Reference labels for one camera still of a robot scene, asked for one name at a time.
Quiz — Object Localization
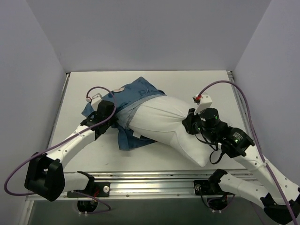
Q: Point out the blue lettered pillowcase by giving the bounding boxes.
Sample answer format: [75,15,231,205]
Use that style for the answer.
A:
[81,76,167,151]

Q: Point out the white pillow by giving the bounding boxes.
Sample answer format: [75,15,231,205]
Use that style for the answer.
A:
[128,96,212,167]

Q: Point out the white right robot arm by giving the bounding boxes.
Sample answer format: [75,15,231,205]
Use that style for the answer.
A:
[182,108,300,225]

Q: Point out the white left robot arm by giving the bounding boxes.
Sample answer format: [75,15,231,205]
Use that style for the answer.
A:
[24,100,116,202]

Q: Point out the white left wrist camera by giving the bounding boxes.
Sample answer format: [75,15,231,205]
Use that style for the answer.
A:
[86,93,103,111]

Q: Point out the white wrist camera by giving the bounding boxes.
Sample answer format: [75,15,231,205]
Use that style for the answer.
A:
[86,93,103,111]
[193,93,212,115]

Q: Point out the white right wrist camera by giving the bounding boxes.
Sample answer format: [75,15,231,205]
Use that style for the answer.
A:
[193,93,212,115]

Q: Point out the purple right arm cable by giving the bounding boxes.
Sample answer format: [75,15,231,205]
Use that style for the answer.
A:
[195,80,298,225]

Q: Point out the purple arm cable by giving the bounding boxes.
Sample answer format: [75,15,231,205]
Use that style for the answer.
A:
[4,86,118,214]
[195,80,298,225]

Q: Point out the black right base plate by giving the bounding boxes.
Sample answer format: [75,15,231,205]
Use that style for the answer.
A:
[193,180,231,196]

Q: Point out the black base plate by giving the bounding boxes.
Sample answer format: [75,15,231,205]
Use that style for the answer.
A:
[67,181,111,198]
[193,180,231,196]

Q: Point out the aluminium frame rail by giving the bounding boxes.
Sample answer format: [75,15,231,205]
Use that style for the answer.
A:
[24,170,282,225]

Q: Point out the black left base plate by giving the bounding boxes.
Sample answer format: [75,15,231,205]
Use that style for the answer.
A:
[67,181,111,198]

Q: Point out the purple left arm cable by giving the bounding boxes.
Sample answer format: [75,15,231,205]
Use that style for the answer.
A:
[4,86,118,214]

